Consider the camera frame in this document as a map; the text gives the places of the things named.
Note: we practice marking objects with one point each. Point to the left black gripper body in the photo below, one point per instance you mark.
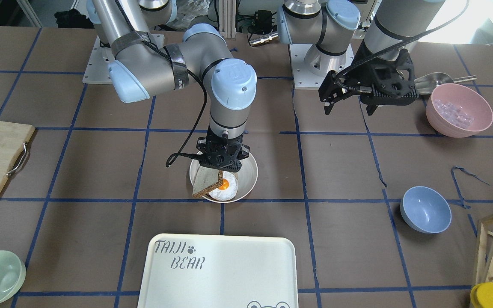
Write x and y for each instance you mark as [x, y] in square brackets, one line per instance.
[369, 72]

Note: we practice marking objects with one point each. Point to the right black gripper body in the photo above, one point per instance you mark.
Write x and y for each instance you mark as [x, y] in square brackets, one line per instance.
[244, 151]

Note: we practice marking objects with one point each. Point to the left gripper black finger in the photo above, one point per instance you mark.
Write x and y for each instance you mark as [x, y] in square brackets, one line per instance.
[328, 106]

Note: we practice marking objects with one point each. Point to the white round plate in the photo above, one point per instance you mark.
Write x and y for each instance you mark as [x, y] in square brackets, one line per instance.
[247, 178]

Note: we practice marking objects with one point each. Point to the brown crust bread slice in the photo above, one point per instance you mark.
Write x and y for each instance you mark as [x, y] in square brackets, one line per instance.
[206, 180]

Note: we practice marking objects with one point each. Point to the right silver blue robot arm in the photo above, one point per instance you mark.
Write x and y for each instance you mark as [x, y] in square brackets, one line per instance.
[142, 69]

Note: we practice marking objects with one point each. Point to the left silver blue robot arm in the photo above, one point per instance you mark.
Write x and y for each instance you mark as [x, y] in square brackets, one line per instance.
[397, 24]

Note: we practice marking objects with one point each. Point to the metal scoop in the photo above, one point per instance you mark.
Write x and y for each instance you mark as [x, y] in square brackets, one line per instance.
[426, 84]

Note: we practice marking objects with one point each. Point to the pink bowl with ice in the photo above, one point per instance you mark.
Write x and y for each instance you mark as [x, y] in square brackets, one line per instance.
[457, 111]

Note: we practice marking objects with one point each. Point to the cream bear serving tray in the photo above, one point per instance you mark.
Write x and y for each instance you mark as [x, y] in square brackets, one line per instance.
[216, 271]

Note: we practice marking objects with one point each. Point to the blue bowl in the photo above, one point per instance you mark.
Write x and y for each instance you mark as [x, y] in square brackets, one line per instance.
[425, 210]

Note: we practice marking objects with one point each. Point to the yellow mug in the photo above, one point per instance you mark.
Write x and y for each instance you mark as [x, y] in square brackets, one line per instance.
[482, 295]

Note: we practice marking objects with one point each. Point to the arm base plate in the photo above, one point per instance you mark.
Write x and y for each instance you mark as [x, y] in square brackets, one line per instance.
[310, 65]
[101, 56]

